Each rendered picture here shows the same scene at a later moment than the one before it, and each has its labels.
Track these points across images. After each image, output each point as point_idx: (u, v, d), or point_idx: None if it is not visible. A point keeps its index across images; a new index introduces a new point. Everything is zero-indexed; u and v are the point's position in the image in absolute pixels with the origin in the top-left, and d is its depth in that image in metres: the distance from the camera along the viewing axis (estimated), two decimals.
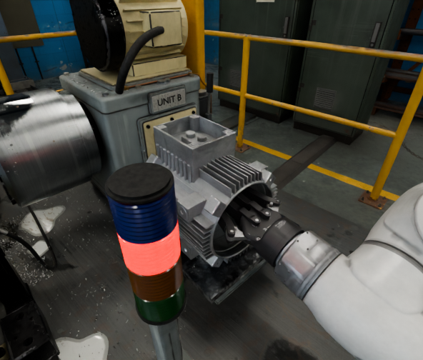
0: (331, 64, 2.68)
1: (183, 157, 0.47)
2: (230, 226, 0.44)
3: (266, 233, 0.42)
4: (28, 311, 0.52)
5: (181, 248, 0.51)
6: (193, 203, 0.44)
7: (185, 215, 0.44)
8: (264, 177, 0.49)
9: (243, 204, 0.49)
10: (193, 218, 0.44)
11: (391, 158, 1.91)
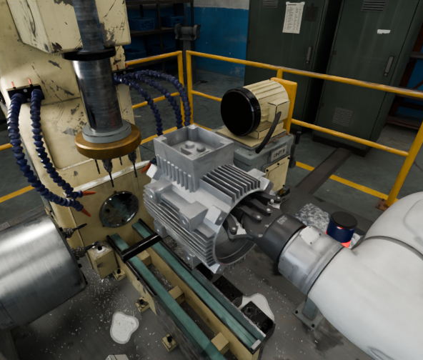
0: (349, 88, 3.10)
1: (183, 168, 0.48)
2: (232, 223, 0.44)
3: (268, 228, 0.42)
4: (223, 281, 0.93)
5: (184, 256, 0.52)
6: (194, 212, 0.45)
7: (188, 224, 0.45)
8: (262, 185, 0.50)
9: (244, 202, 0.49)
10: (196, 227, 0.46)
11: (404, 173, 2.32)
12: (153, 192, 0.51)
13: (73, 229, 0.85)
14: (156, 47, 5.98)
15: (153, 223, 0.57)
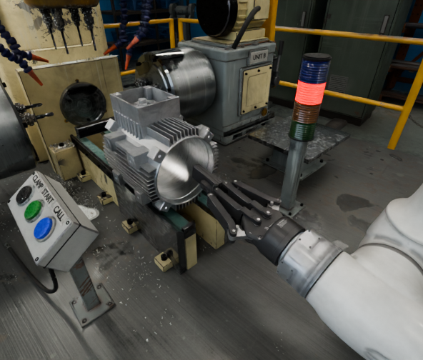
0: (344, 53, 3.02)
1: (133, 117, 0.56)
2: (231, 225, 0.44)
3: (268, 232, 0.42)
4: None
5: (135, 197, 0.60)
6: (139, 152, 0.53)
7: (133, 162, 0.53)
8: (202, 134, 0.58)
9: (244, 203, 0.49)
10: (140, 166, 0.53)
11: (400, 128, 2.25)
12: (107, 140, 0.58)
13: (26, 106, 0.77)
14: (151, 28, 5.90)
15: (112, 172, 0.65)
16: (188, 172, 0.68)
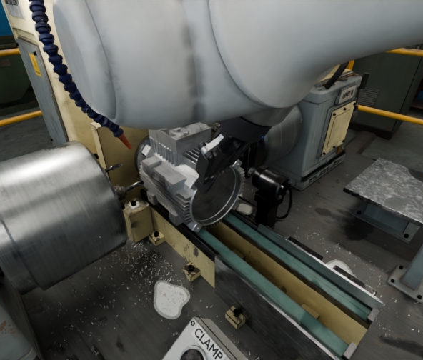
0: (376, 65, 2.89)
1: (170, 146, 0.62)
2: (202, 146, 0.42)
3: None
4: (294, 242, 0.73)
5: (169, 218, 0.66)
6: (176, 180, 0.59)
7: (171, 189, 0.58)
8: None
9: None
10: (177, 192, 0.59)
11: None
12: (146, 166, 0.64)
13: (106, 169, 0.64)
14: None
15: (146, 193, 0.71)
16: (216, 193, 0.74)
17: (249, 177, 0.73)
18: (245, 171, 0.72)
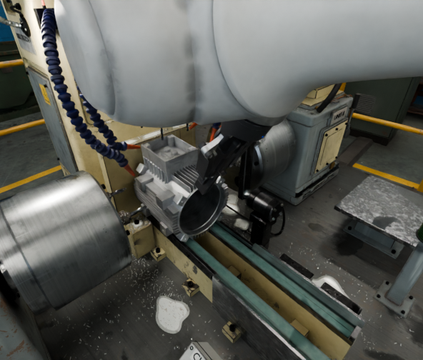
0: None
1: (160, 166, 0.70)
2: (202, 146, 0.42)
3: None
4: (286, 259, 0.78)
5: (160, 229, 0.73)
6: (166, 196, 0.66)
7: (161, 205, 0.66)
8: (216, 179, 0.71)
9: None
10: (166, 207, 0.67)
11: None
12: (139, 183, 0.72)
13: (111, 193, 0.69)
14: None
15: (141, 206, 0.79)
16: (203, 205, 0.81)
17: (245, 198, 0.78)
18: (241, 193, 0.77)
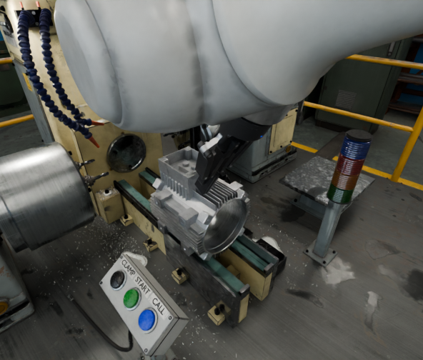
0: (353, 70, 3.08)
1: (181, 182, 0.66)
2: (201, 146, 0.42)
3: None
4: None
5: (181, 248, 0.69)
6: (189, 216, 0.63)
7: (184, 224, 0.62)
8: (239, 195, 0.68)
9: None
10: (190, 226, 0.63)
11: (409, 148, 2.31)
12: (158, 200, 0.68)
13: (81, 163, 0.84)
14: None
15: (158, 223, 0.74)
16: (222, 220, 0.78)
17: None
18: None
